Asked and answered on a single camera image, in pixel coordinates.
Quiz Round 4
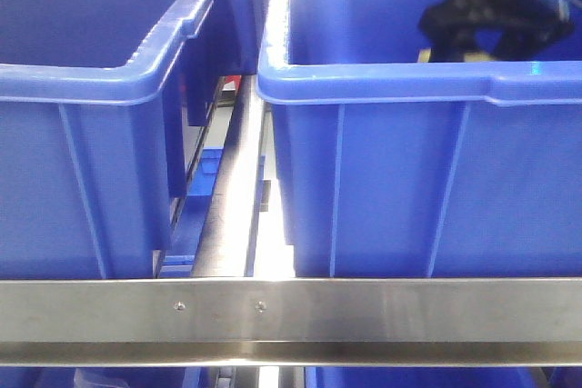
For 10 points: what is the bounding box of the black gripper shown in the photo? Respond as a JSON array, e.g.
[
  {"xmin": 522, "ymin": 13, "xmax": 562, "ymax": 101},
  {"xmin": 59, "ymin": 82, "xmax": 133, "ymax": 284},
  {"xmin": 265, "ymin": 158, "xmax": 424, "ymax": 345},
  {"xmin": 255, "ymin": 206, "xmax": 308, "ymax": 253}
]
[{"xmin": 418, "ymin": 0, "xmax": 574, "ymax": 62}]

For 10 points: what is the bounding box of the blue bin lower shelf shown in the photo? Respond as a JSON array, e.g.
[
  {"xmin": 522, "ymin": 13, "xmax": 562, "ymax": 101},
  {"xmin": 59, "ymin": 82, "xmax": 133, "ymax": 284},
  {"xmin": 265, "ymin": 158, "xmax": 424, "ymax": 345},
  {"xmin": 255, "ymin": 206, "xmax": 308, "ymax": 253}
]
[{"xmin": 187, "ymin": 148, "xmax": 223, "ymax": 196}]

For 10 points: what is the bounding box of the blue plastic bin middle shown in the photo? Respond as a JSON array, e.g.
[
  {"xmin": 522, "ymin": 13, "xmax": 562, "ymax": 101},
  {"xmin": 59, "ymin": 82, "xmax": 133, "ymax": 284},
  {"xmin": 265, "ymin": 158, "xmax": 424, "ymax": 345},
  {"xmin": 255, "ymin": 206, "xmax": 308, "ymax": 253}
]
[{"xmin": 258, "ymin": 0, "xmax": 581, "ymax": 277}]

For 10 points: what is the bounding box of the blue plastic bin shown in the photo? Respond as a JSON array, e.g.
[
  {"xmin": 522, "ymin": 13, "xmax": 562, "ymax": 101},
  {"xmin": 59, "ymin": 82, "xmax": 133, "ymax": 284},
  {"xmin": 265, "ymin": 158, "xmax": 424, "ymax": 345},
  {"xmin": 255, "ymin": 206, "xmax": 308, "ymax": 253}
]
[
  {"xmin": 1, "ymin": 0, "xmax": 213, "ymax": 280},
  {"xmin": 258, "ymin": 0, "xmax": 581, "ymax": 277}
]

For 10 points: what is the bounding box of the blue plastic bin left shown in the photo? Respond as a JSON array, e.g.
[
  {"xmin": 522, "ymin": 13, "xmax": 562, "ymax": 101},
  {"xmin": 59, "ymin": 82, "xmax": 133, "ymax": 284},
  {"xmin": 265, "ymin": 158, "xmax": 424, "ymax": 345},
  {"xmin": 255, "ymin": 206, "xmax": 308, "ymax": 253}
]
[{"xmin": 1, "ymin": 0, "xmax": 213, "ymax": 280}]

